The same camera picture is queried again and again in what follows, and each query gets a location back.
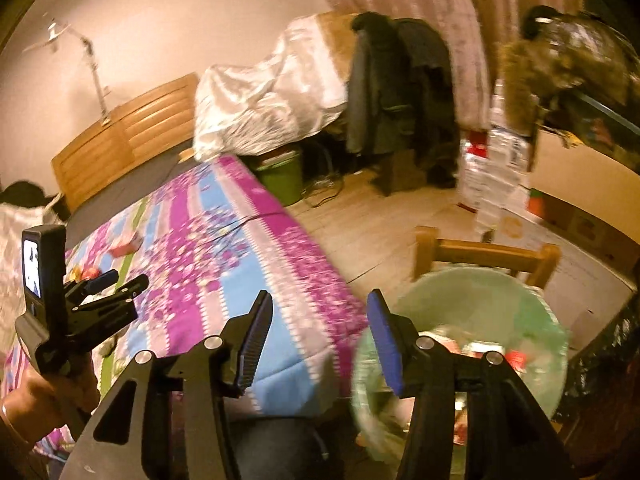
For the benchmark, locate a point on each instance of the small red item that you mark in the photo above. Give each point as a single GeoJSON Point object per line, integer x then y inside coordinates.
{"type": "Point", "coordinates": [124, 247]}

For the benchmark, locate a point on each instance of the grey bed sheet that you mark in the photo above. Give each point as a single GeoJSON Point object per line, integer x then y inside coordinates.
{"type": "Point", "coordinates": [125, 195]}

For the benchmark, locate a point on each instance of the pink patterned curtain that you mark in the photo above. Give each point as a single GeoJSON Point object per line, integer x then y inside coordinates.
{"type": "Point", "coordinates": [450, 5]}

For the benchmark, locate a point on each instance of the dark cloth pile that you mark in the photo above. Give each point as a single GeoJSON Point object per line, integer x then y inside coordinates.
{"type": "Point", "coordinates": [600, 370]}

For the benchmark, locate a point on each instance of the wooden furniture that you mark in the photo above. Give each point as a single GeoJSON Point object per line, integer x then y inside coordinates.
{"type": "Point", "coordinates": [340, 30]}

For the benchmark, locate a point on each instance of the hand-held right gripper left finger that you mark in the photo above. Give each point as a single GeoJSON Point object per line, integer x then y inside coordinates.
{"type": "Point", "coordinates": [255, 340]}

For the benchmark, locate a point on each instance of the person's left hand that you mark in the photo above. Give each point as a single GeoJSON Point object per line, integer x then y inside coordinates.
{"type": "Point", "coordinates": [55, 390]}

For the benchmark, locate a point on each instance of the person's left forearm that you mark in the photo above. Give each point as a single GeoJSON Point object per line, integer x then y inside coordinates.
{"type": "Point", "coordinates": [15, 445]}

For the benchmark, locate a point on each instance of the brown cardboard box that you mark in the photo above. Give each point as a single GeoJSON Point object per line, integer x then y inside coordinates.
{"type": "Point", "coordinates": [585, 180]}

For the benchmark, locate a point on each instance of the white satin cloth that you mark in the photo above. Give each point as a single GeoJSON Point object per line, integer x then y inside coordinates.
{"type": "Point", "coordinates": [265, 95]}

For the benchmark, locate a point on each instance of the white carton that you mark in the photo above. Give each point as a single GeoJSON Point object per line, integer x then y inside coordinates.
{"type": "Point", "coordinates": [575, 275]}

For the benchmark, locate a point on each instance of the black cloth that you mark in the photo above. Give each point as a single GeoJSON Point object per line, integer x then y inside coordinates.
{"type": "Point", "coordinates": [22, 193]}

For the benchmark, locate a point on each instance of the bin with green bag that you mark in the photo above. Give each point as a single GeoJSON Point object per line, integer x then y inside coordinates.
{"type": "Point", "coordinates": [475, 300]}

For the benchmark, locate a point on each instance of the metal floor lamp stand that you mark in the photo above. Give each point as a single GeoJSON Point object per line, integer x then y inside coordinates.
{"type": "Point", "coordinates": [95, 75]}

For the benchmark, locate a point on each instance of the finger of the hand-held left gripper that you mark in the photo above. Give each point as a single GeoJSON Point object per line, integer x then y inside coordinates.
{"type": "Point", "coordinates": [100, 281]}
{"type": "Point", "coordinates": [127, 287]}

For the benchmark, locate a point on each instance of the pack of plastic bottles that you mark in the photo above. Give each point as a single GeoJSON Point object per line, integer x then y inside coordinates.
{"type": "Point", "coordinates": [495, 160]}

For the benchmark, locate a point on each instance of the wooden chair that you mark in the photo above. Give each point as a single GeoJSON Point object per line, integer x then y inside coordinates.
{"type": "Point", "coordinates": [480, 252]}

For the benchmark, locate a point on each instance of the wooden headboard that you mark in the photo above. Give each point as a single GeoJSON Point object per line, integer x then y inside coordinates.
{"type": "Point", "coordinates": [130, 125]}

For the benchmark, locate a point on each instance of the blue metal bar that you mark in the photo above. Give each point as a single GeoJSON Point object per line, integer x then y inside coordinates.
{"type": "Point", "coordinates": [610, 110]}

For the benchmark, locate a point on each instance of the dark grey cloth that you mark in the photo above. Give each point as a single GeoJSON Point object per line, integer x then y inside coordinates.
{"type": "Point", "coordinates": [285, 452]}

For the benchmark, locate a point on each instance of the dark hanging coat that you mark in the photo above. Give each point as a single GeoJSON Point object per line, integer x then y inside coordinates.
{"type": "Point", "coordinates": [425, 85]}

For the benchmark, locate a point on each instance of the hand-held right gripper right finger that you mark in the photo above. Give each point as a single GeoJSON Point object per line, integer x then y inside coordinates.
{"type": "Point", "coordinates": [387, 340]}

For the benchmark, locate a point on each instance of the fur-trimmed dark jacket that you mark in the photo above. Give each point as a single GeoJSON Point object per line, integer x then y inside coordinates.
{"type": "Point", "coordinates": [560, 55]}

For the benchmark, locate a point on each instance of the green bucket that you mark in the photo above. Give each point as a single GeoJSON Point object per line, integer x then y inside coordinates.
{"type": "Point", "coordinates": [280, 177]}

